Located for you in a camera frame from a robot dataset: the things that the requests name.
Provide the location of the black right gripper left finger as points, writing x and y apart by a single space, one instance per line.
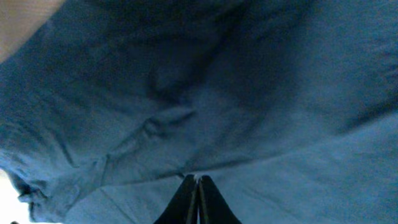
183 207

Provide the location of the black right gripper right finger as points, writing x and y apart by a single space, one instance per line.
212 205

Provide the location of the navy blue shorts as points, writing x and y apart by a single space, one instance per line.
289 106

